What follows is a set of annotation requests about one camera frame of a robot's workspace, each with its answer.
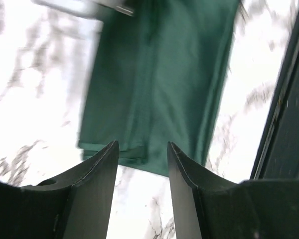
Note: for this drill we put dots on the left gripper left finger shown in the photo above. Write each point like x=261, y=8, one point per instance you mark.
x=75, y=204

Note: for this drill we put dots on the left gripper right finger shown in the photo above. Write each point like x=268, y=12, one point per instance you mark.
x=207, y=206

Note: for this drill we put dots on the dark green cloth napkin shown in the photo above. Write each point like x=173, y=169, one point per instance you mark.
x=158, y=77

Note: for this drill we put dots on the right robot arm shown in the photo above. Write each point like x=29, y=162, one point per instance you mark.
x=90, y=9

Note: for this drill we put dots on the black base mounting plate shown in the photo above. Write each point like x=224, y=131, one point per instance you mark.
x=278, y=153

